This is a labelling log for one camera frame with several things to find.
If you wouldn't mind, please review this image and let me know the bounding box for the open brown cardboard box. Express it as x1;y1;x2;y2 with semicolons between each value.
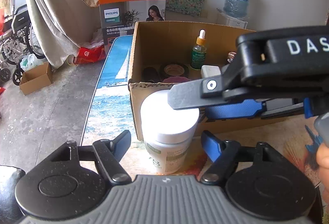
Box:
128;21;313;143

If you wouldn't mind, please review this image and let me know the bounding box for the wheelchair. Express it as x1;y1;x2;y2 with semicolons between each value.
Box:
1;0;45;85

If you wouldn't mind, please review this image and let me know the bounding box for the green dropper bottle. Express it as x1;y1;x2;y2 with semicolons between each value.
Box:
190;30;207;70

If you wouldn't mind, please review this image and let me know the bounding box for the pink plastic lid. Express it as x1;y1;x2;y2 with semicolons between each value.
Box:
162;76;190;84

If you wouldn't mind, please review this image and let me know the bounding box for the person's right hand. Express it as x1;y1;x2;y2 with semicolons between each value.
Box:
316;143;329;188

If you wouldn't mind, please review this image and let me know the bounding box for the black cylindrical container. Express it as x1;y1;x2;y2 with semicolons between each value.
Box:
142;67;161;83

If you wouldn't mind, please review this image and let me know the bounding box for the white power adapter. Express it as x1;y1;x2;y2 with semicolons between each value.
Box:
201;65;221;79

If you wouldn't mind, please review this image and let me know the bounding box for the red plastic bag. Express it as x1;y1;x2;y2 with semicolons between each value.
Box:
73;45;106;65

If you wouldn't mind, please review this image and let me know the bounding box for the small flat cardboard box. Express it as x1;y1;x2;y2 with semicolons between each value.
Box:
20;62;53;95

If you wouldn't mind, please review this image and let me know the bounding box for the beige curtain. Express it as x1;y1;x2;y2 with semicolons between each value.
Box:
26;0;94;68

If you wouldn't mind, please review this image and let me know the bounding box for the gold lid dark jar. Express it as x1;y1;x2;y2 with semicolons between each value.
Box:
227;51;236;64

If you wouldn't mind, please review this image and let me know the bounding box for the white water dispenser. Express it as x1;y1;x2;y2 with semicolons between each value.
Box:
216;9;248;29

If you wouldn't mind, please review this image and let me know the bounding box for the white lid supplement bottle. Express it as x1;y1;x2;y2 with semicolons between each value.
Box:
140;90;200;174

